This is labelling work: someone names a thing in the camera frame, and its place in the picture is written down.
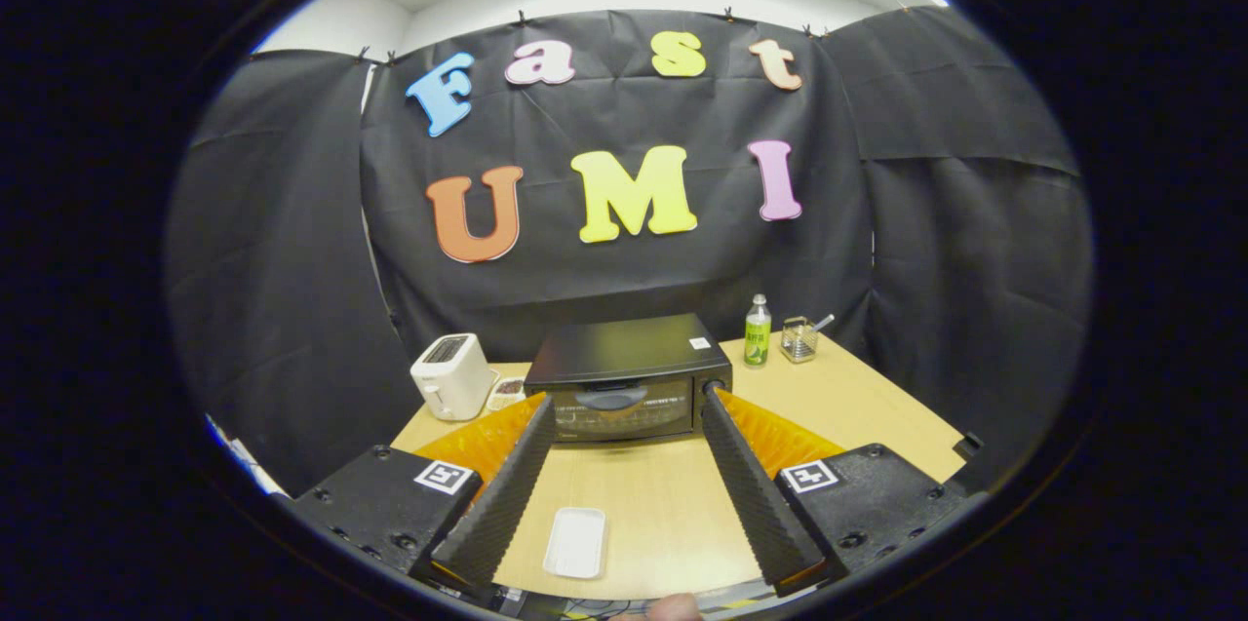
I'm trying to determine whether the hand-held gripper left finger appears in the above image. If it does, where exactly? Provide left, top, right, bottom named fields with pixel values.
left=289, top=394, right=557, bottom=602

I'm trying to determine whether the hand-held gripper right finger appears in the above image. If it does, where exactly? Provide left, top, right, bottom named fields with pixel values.
left=700, top=385, right=976, bottom=599

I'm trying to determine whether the black toaster oven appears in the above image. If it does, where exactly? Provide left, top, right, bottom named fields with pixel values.
left=523, top=313, right=734, bottom=445

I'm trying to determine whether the white pop-up toaster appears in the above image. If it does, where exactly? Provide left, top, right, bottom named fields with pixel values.
left=409, top=332, right=498, bottom=422

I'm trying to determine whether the white rectangular tray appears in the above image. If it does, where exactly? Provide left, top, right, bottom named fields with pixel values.
left=542, top=506, right=607, bottom=581

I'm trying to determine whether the green label plastic bottle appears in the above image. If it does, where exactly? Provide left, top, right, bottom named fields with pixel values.
left=743, top=293, right=773, bottom=369

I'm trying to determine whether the blue white packaging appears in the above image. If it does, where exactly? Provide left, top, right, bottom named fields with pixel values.
left=203, top=414, right=292, bottom=497

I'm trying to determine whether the wire mesh holder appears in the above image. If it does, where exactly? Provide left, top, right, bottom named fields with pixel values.
left=780, top=315, right=820, bottom=365

